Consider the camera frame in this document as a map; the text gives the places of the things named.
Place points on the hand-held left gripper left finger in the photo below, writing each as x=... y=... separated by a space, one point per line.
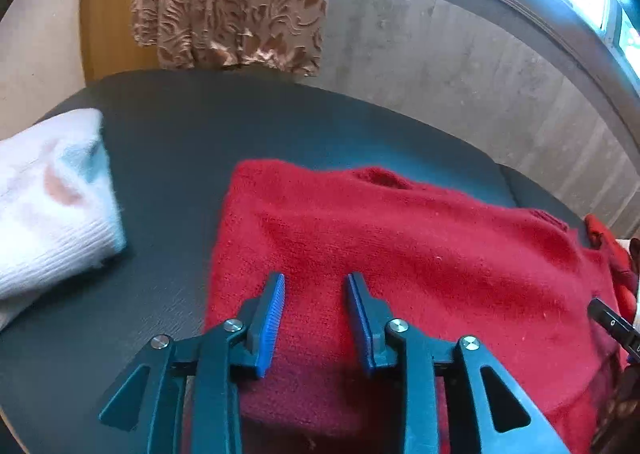
x=272 y=329

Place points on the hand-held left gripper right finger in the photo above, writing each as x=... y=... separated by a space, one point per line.
x=361 y=329

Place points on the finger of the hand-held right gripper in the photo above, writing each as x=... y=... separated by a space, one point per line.
x=612 y=326

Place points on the crimson fuzzy knit sweater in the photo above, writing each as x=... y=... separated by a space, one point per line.
x=400 y=254

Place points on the orange-red ribbed hem sweater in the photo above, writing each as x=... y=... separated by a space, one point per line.
x=602 y=239

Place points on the white knit cloth pink print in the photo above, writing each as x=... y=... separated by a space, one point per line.
x=50 y=214

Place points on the brown wooden panel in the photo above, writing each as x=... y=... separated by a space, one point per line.
x=110 y=9

